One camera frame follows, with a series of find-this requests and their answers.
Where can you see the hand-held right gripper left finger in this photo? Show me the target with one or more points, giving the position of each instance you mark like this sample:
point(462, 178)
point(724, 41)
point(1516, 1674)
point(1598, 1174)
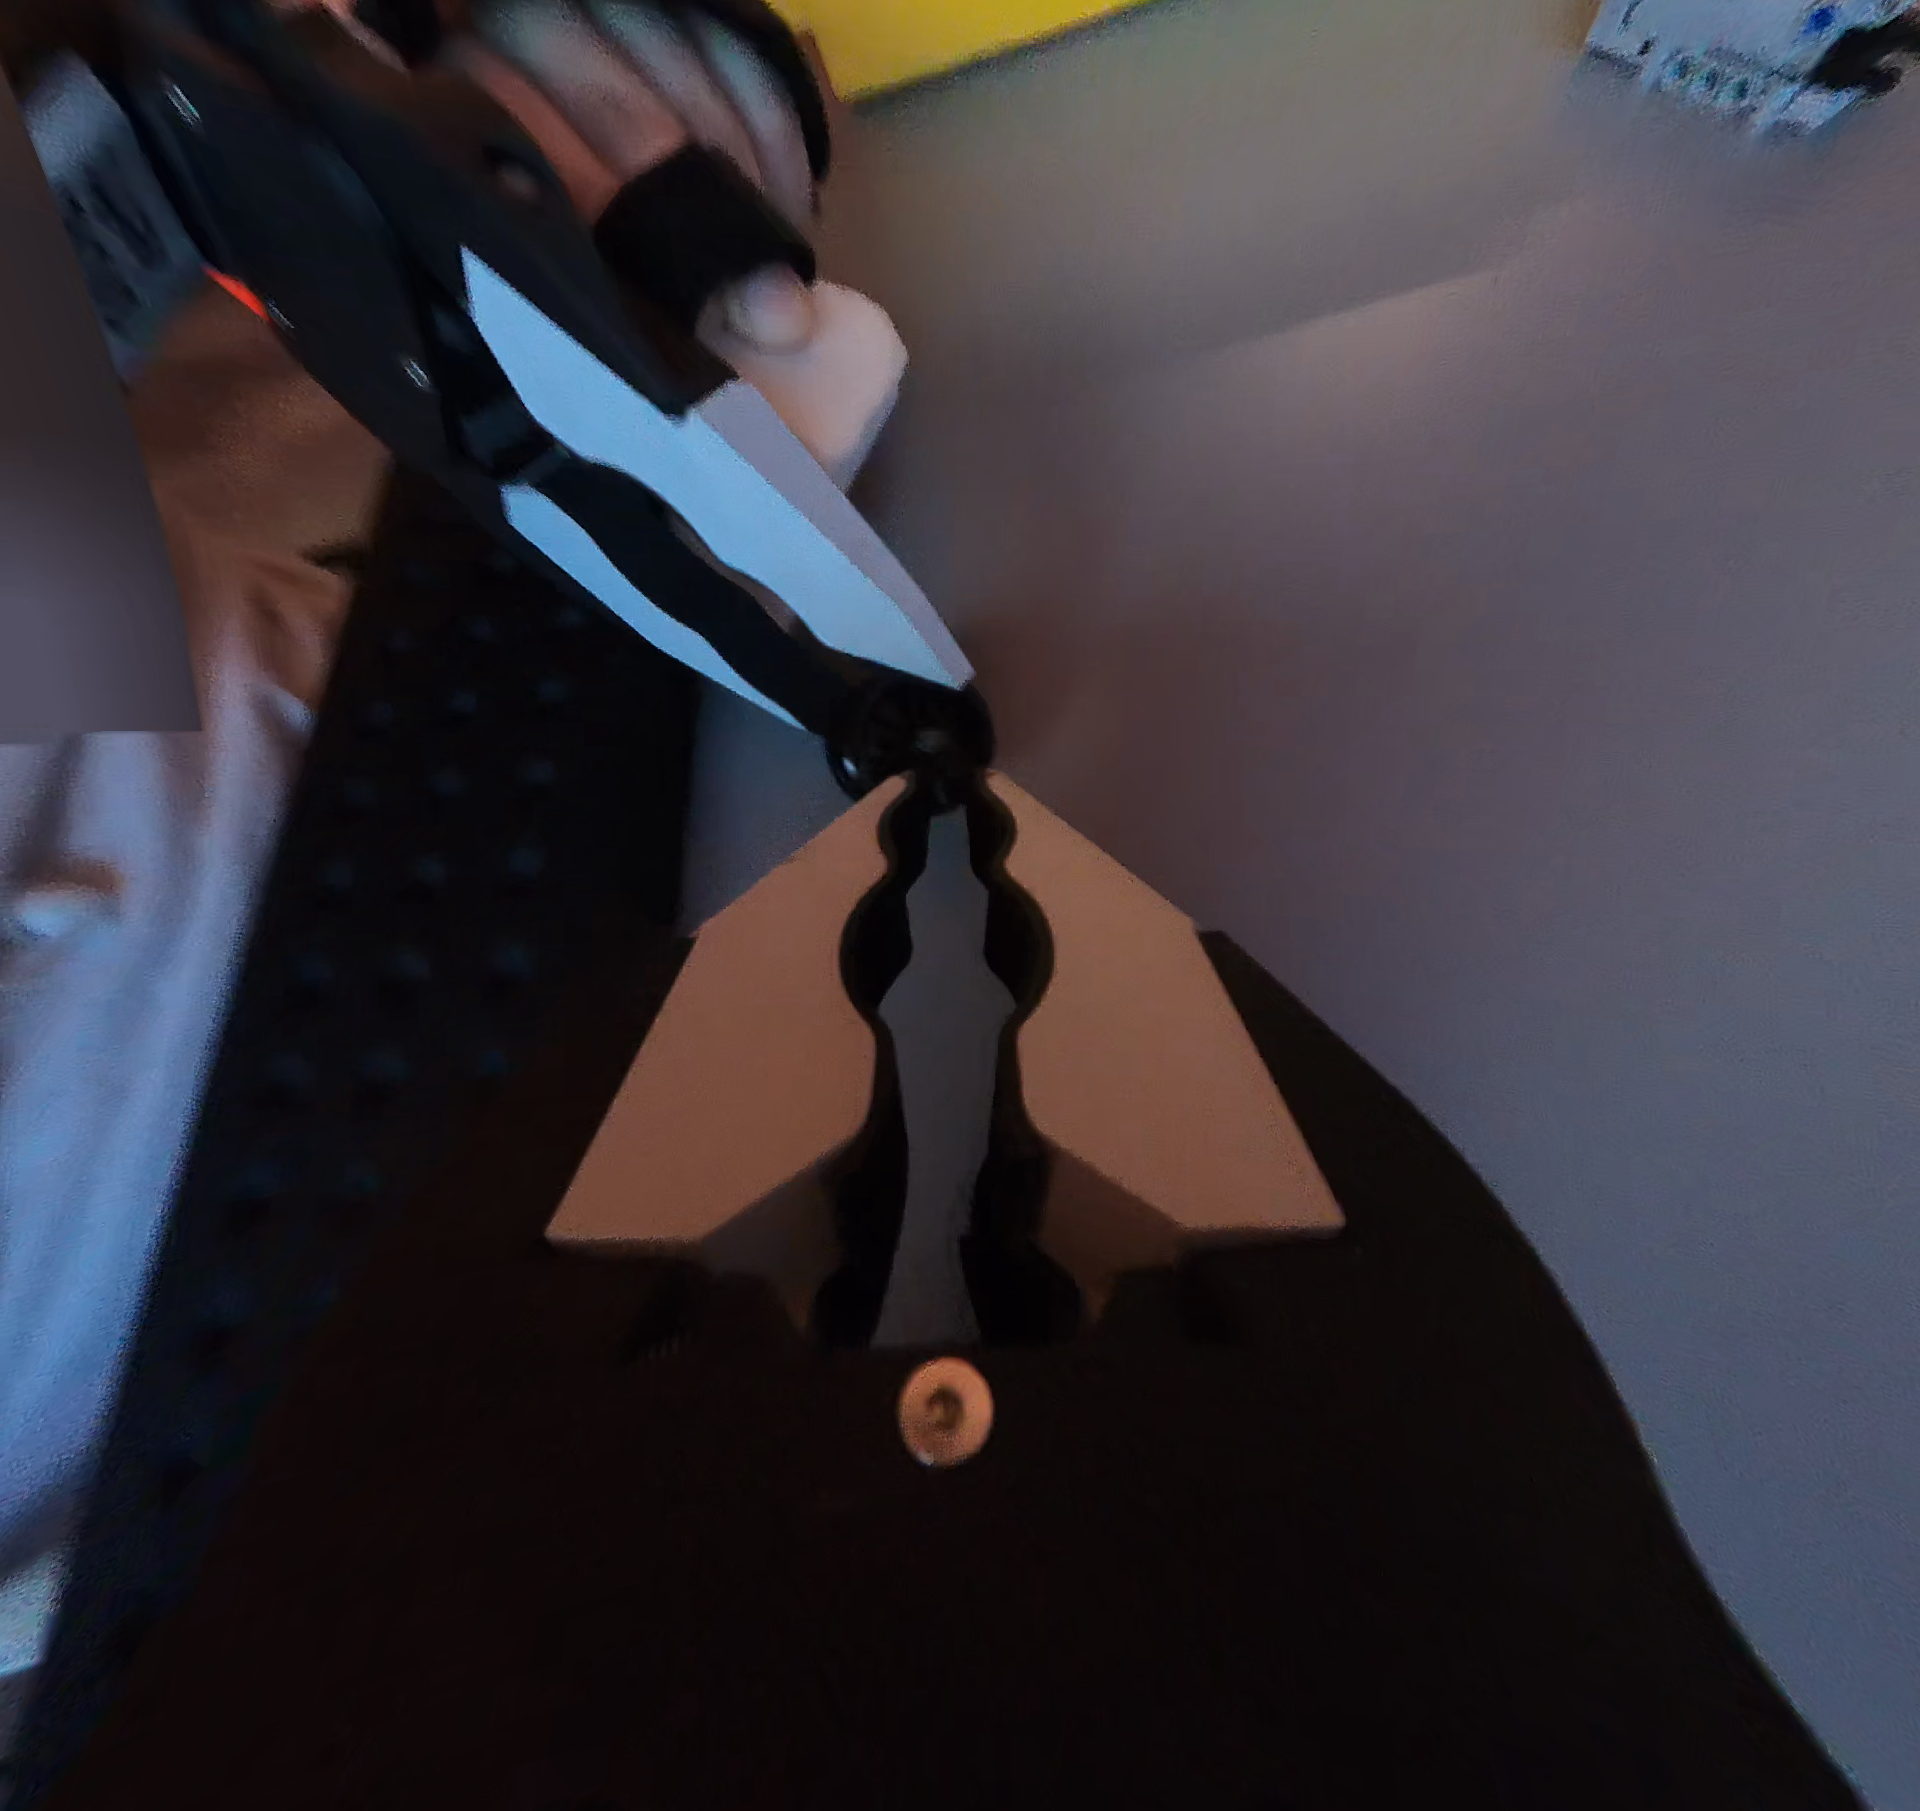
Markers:
point(736, 1091)

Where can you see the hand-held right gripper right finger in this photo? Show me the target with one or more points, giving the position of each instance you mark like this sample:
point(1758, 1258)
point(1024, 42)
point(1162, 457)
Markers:
point(1170, 1091)

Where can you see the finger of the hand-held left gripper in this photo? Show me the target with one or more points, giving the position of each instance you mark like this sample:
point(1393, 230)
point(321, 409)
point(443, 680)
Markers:
point(600, 560)
point(781, 536)

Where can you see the black pulley wheel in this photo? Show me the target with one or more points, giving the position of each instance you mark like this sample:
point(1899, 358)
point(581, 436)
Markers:
point(901, 732)

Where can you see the grey desk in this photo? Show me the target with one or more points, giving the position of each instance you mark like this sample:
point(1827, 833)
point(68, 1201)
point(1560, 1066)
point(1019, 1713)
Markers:
point(1427, 567)

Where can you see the person's left hand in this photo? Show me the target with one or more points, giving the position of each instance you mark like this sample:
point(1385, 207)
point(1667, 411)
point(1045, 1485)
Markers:
point(646, 71)

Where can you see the black studded baseplate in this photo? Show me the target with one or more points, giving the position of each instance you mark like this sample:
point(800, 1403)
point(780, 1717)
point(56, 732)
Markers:
point(421, 866)

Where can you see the grey building block assembly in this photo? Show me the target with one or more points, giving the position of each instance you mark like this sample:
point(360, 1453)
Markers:
point(1725, 34)

